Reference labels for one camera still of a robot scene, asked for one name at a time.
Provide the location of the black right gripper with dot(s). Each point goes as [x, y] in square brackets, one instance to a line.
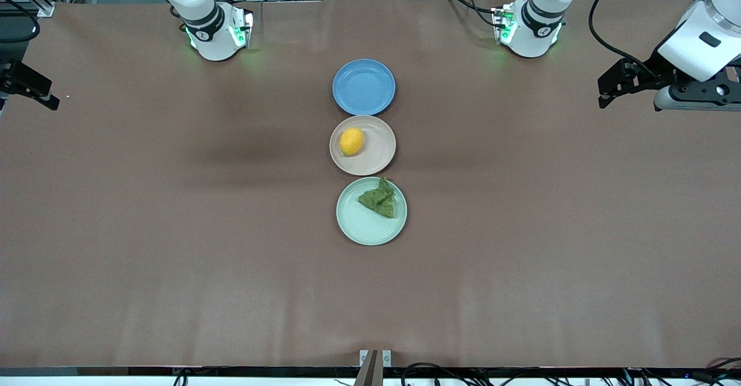
[17, 77]

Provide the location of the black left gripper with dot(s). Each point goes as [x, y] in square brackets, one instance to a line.
[649, 73]

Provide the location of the green lettuce leaf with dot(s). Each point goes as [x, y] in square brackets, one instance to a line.
[380, 201]

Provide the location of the yellow lemon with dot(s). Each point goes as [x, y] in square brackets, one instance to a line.
[351, 142]

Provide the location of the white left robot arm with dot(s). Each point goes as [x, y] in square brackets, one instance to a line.
[535, 21]

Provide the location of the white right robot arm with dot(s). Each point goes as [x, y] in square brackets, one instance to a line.
[211, 24]

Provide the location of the beige round plate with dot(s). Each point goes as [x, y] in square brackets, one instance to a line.
[376, 154]

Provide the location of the blue round plate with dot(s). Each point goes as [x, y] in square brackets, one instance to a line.
[363, 87]

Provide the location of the light green round plate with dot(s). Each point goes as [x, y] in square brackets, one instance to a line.
[362, 224]

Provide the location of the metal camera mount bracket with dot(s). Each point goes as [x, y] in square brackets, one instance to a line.
[375, 366]

